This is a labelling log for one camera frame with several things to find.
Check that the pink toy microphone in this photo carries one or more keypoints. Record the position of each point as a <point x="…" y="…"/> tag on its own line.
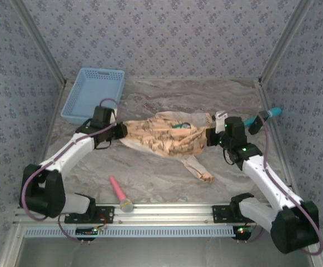
<point x="117" y="190"/>

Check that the peach printed t-shirt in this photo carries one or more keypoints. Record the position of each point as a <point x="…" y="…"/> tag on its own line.
<point x="155" y="136"/>

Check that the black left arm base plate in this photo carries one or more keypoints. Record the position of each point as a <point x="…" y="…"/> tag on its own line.
<point x="107" y="215"/>

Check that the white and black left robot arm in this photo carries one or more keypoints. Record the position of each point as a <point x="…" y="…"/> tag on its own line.
<point x="72" y="151"/>

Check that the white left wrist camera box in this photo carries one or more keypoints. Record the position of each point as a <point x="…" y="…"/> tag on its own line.
<point x="116" y="115"/>

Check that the small right circuit board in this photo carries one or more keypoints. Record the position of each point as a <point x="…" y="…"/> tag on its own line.
<point x="241" y="232"/>

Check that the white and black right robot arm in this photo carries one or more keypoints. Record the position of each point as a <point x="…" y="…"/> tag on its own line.
<point x="264" y="172"/>

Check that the small circuit board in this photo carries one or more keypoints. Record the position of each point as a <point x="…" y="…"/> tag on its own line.
<point x="84" y="231"/>
<point x="241" y="232"/>

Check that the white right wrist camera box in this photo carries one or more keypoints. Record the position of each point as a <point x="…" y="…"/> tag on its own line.
<point x="219" y="122"/>

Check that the grey metal panel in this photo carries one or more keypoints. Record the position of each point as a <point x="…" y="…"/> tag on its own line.
<point x="161" y="253"/>

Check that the small left circuit board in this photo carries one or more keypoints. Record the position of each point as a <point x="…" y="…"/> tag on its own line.
<point x="84" y="231"/>

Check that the light blue plastic basket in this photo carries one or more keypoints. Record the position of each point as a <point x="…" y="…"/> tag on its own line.
<point x="94" y="94"/>

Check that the aluminium mounting rail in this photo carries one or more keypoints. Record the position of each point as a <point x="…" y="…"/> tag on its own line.
<point x="164" y="214"/>

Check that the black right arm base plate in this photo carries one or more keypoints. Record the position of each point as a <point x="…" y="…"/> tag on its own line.
<point x="219" y="215"/>

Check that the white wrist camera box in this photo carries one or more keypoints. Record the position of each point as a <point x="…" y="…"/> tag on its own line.
<point x="116" y="115"/>
<point x="219" y="122"/>

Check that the aluminium frame post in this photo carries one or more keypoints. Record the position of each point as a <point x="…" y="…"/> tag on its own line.
<point x="283" y="41"/>
<point x="41" y="41"/>

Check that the teal plastic stick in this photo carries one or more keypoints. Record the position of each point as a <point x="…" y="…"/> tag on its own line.
<point x="273" y="111"/>

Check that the black rectangular block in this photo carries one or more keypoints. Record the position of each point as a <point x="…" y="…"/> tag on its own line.
<point x="257" y="123"/>

